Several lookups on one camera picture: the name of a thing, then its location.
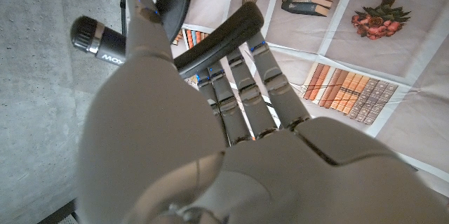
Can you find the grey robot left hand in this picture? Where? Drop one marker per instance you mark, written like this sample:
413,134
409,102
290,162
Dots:
210,168

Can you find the black grip strengthener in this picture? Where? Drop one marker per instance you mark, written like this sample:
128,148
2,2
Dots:
224,38

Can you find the printed bookshelf backdrop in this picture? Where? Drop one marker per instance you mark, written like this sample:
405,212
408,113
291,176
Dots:
350,41

